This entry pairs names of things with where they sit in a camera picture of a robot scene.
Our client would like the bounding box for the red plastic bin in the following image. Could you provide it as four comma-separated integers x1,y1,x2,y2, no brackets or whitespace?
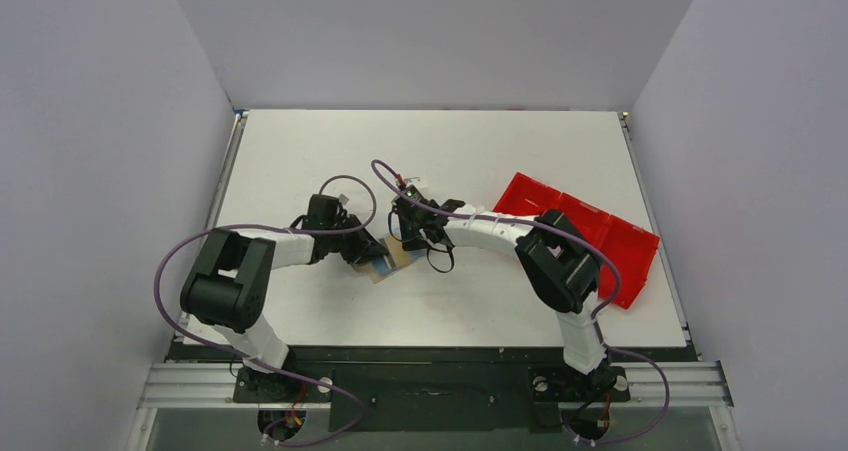
494,173,660,310

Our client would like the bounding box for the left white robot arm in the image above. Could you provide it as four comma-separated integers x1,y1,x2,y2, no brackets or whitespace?
180,194,389,401

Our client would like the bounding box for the gold credit card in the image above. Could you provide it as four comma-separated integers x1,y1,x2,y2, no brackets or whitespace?
385,247,413,270

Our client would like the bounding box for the black looped cable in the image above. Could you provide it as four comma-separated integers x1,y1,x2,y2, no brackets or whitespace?
425,242,456,275

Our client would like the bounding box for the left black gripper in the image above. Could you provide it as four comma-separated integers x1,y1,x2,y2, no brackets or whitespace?
326,214,387,266

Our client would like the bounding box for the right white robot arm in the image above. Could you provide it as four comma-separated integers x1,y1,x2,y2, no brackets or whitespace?
392,185,607,398

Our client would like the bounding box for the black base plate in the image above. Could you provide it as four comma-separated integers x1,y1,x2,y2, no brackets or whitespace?
142,344,709,432

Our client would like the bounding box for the beige leather card holder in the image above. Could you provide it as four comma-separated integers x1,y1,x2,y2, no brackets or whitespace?
353,234,425,283

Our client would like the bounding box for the aluminium frame rail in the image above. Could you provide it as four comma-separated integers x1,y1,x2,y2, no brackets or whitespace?
125,113,743,451

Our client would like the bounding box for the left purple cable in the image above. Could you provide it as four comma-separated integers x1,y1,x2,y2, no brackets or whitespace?
153,174,379,429

